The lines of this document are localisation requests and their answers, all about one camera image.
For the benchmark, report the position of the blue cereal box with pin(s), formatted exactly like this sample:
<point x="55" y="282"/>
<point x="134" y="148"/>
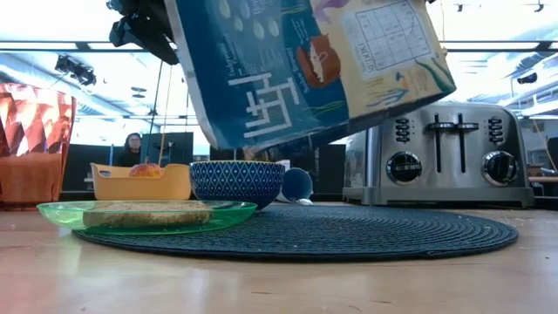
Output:
<point x="283" y="65"/>

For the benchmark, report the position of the blue patterned bowl yellow inside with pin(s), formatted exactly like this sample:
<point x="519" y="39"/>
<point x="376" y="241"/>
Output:
<point x="237" y="183"/>

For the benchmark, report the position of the black overhead camera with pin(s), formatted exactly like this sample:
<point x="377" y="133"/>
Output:
<point x="76" y="70"/>

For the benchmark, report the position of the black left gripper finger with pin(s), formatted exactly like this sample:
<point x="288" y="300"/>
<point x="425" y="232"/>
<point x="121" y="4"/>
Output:
<point x="148" y="32"/>

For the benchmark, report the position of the brown toast slice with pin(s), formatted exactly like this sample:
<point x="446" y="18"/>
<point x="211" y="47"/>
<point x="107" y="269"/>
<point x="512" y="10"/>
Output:
<point x="148" y="213"/>

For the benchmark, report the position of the yellow plastic tray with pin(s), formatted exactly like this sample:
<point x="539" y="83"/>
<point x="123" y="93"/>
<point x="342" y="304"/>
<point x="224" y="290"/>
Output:
<point x="139" y="187"/>

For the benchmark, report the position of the person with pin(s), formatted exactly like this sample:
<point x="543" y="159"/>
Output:
<point x="131" y="152"/>

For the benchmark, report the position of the red yellow apple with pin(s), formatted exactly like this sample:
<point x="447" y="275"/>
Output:
<point x="146" y="171"/>

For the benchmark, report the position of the silver four-slot toaster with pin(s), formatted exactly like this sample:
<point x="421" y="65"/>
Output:
<point x="440" y="174"/>

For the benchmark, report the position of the green transparent plate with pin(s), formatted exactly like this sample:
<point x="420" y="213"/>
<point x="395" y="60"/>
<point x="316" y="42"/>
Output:
<point x="235" y="213"/>

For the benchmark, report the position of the black monitor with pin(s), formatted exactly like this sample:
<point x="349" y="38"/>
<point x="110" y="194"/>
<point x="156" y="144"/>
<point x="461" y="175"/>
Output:
<point x="178" y="148"/>

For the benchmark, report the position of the blue plastic cup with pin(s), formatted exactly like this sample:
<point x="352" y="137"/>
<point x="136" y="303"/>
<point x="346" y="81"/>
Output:
<point x="297" y="183"/>

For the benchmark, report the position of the round dark blue placemat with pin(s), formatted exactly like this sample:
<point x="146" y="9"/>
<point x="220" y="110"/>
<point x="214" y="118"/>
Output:
<point x="349" y="235"/>

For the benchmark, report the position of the orange transparent cup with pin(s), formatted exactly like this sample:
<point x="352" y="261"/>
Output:
<point x="35" y="152"/>

